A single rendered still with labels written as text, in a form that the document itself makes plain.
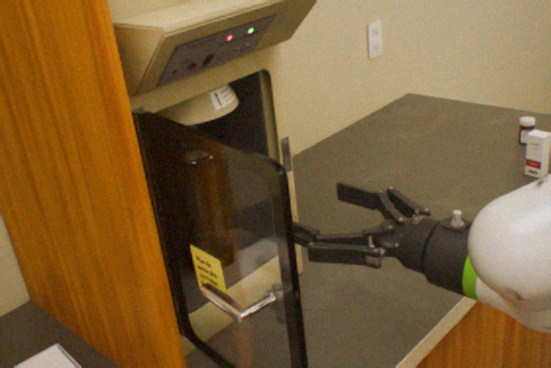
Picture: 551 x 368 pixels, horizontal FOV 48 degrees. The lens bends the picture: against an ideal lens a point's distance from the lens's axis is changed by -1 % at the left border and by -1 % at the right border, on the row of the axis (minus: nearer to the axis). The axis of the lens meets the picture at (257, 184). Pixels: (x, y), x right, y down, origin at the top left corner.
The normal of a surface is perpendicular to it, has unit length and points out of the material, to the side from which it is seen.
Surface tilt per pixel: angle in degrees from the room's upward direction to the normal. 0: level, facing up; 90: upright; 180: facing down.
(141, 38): 90
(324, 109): 90
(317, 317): 0
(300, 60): 90
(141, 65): 90
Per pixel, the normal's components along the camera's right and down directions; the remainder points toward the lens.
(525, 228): -0.39, -0.37
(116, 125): 0.72, 0.22
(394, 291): -0.12, -0.89
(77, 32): -0.69, 0.39
